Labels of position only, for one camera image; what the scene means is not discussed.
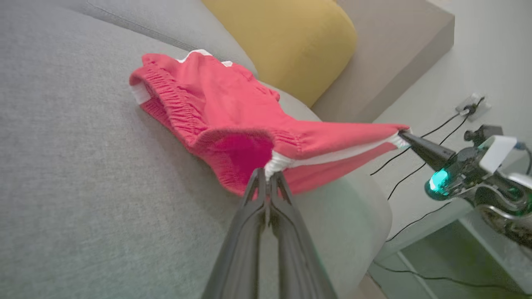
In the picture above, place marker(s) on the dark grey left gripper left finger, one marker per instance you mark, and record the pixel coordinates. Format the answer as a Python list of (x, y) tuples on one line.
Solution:
[(241, 253)]

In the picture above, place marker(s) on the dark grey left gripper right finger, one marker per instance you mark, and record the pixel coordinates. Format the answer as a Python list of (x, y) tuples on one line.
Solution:
[(297, 257)]

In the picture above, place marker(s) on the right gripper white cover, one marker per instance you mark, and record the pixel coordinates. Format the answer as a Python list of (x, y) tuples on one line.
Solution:
[(496, 153)]

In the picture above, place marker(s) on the red shorts with white stripes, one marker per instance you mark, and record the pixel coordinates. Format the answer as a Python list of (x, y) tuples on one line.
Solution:
[(224, 108)]

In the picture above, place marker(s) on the taupe sofa armrest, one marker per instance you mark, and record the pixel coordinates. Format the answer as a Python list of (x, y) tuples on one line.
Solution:
[(386, 54)]

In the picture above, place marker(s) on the large grey sofa seat cushion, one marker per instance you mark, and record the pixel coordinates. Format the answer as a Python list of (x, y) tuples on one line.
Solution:
[(83, 166)]

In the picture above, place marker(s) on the wide yellow sofa backrest cushion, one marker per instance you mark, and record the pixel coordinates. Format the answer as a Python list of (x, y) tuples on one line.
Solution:
[(291, 41)]

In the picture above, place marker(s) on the medium grey sofa seat cushion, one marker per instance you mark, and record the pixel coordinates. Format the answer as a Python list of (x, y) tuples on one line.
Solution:
[(199, 29)]

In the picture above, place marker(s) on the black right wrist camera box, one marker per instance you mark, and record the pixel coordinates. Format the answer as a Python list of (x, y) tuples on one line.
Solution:
[(484, 133)]

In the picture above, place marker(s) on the white wall socket with plugs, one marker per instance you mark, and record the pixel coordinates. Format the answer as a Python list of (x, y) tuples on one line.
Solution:
[(474, 106)]

